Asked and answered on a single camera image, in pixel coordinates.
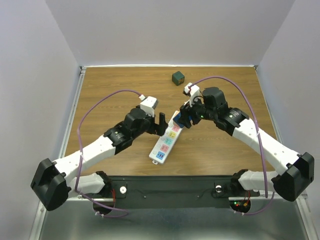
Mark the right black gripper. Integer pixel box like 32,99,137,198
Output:
176,92,217,128

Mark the blue cube plug adapter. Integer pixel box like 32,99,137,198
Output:
172,111,184,129

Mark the white multicolour power strip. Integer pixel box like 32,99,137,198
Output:
149,111,183,165

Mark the dark green cube adapter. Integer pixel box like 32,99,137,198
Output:
171,71,185,86

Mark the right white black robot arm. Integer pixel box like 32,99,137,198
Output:
176,83,315,202

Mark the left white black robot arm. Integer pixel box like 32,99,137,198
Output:
30,107,168,211

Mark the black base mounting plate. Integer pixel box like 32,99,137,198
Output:
82,175,261,210

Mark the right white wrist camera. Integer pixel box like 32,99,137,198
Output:
182,82,201,107

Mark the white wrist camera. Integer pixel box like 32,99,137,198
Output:
139,96,159,115
182,82,201,107

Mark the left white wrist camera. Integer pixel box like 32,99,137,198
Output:
139,96,159,115

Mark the left aluminium frame rail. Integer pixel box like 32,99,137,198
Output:
29,66,87,240

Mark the aluminium frame rail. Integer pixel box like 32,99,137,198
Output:
254,65,319,240
29,66,87,240

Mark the right aluminium frame rail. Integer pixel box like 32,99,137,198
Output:
254,65,319,240

